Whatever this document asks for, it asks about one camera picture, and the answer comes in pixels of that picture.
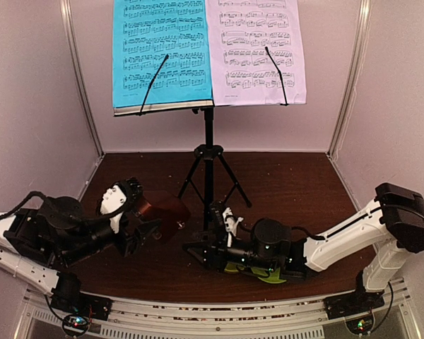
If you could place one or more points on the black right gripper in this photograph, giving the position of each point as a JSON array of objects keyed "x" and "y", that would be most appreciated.
[{"x": 210, "y": 250}]

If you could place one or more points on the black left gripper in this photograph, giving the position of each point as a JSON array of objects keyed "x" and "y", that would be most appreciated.
[{"x": 131, "y": 242}]

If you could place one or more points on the brown wooden metronome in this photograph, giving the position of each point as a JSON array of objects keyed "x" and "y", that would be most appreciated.
[{"x": 169, "y": 208}]

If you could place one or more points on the black perforated music stand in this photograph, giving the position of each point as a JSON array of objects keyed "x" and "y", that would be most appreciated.
[{"x": 206, "y": 141}]

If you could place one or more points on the blue sheet music paper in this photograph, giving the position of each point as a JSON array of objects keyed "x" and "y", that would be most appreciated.
[{"x": 162, "y": 53}]

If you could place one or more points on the lavender paper sheet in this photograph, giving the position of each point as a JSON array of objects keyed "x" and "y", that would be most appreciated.
[{"x": 256, "y": 53}]

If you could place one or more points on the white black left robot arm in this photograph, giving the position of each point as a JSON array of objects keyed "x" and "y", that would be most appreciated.
[{"x": 32, "y": 241}]

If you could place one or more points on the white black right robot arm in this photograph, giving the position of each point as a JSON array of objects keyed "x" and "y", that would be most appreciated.
[{"x": 394, "y": 219}]

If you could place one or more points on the lime green bowl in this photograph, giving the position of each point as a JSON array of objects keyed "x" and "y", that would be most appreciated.
[{"x": 231, "y": 268}]

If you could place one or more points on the lime green plate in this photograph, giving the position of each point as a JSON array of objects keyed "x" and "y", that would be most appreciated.
[{"x": 270, "y": 276}]

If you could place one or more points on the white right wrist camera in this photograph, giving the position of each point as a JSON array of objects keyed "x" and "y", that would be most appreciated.
[{"x": 225, "y": 223}]

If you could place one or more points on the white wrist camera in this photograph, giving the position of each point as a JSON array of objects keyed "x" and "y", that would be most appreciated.
[
  {"x": 225, "y": 223},
  {"x": 119, "y": 198}
]

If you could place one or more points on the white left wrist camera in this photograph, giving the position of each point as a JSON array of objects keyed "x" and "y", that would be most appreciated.
[{"x": 119, "y": 198}]

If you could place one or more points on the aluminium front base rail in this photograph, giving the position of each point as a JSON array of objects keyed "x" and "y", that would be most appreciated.
[{"x": 290, "y": 318}]

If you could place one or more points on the aluminium left corner post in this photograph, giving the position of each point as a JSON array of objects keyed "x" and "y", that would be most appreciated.
[{"x": 67, "y": 19}]

